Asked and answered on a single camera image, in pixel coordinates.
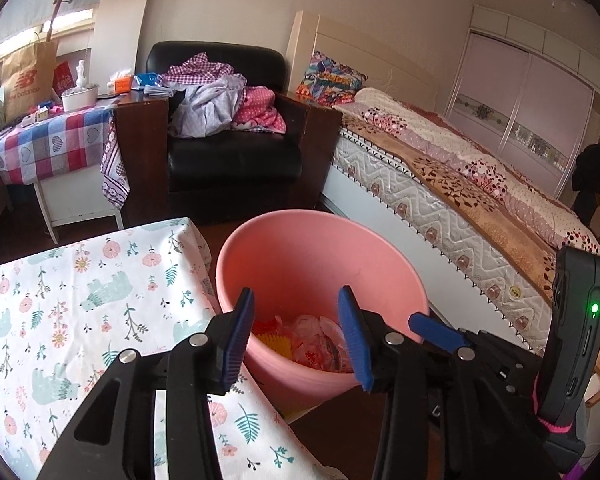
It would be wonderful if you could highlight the pink dotted garment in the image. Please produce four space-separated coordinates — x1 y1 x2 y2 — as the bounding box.
232 86 287 135

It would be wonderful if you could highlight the orange tissue box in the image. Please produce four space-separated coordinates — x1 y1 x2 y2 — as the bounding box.
106 69 133 95

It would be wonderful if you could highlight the colourful printed pillow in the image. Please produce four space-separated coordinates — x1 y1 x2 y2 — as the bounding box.
296 51 368 106

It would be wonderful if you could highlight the purple patterned cloth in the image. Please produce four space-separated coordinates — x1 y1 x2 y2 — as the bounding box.
100 120 131 211

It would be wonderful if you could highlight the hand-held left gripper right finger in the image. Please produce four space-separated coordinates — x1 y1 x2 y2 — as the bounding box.
336 285 563 480

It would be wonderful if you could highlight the white desk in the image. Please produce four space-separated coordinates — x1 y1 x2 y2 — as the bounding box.
0 167 123 261

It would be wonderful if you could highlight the brown floral blanket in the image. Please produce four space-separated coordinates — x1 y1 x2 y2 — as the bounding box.
335 87 600 306

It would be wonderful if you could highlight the clear snack wrapper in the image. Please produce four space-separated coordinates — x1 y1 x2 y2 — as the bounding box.
295 337 355 373

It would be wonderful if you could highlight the bed with cream headboard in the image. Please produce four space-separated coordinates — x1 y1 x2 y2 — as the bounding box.
286 10 600 396

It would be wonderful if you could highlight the checked purple shirt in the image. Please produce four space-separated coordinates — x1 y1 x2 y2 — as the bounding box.
160 51 233 91

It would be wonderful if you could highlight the pink plastic bucket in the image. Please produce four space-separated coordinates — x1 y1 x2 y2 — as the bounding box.
216 210 430 401

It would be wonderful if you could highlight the brown paper bag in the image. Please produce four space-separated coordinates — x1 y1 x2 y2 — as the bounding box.
1 32 60 123

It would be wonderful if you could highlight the white bowl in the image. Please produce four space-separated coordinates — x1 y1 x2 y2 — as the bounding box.
61 85 100 112

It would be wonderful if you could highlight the lilac grey garment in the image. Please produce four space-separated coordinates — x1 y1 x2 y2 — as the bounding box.
169 74 248 138

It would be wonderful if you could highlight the black leather armchair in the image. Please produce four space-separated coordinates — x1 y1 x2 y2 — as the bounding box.
115 41 343 226

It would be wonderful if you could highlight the red gift bag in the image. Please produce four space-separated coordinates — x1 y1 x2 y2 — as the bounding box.
52 60 77 98

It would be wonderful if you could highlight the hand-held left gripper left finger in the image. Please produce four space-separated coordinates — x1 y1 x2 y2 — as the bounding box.
36 287 256 480

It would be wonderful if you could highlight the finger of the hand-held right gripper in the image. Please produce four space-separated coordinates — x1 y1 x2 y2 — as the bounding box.
408 312 476 353

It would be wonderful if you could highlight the window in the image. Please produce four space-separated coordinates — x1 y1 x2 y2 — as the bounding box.
0 5 101 76

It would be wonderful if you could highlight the wooden coat stand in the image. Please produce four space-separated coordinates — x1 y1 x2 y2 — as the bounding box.
44 0 76 43

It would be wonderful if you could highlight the large yellow foam net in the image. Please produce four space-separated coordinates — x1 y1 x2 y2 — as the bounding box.
254 329 295 361

